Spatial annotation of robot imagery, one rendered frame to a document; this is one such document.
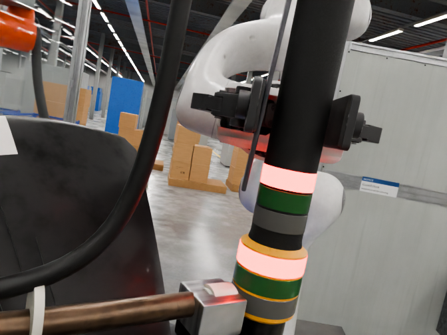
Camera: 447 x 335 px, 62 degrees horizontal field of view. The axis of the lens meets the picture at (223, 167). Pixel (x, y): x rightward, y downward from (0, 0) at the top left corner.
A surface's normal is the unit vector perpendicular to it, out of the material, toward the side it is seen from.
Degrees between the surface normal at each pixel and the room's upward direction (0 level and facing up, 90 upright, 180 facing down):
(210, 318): 90
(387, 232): 90
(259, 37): 111
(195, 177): 90
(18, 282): 55
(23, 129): 44
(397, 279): 90
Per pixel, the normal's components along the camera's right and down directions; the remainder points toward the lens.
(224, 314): 0.53, 0.20
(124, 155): 0.68, -0.60
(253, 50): 0.35, 0.78
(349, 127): -0.04, 0.10
